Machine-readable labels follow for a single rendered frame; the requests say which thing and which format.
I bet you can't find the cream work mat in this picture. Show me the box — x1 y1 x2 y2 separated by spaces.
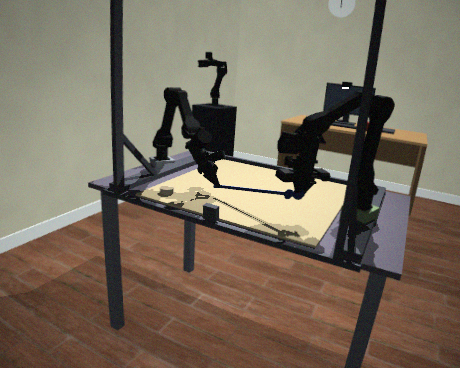
136 160 346 248

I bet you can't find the blue rope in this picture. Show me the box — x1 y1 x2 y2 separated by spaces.
219 185 305 200

